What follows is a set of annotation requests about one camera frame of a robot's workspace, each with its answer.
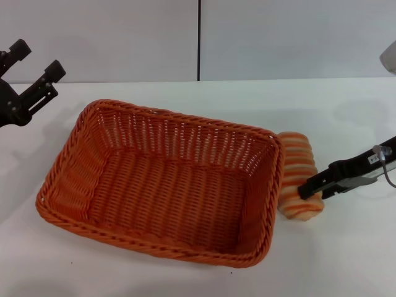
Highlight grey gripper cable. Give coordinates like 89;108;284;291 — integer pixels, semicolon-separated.
372;144;396;188

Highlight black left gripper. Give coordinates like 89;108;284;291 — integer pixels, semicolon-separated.
0;38;67;128

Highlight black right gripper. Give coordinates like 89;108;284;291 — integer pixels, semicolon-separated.
298;135;396;200

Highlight orange woven wicker basket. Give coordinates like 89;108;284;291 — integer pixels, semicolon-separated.
35;98;285;269

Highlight orange striped bread loaf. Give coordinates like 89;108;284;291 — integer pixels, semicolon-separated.
278;131;325;223

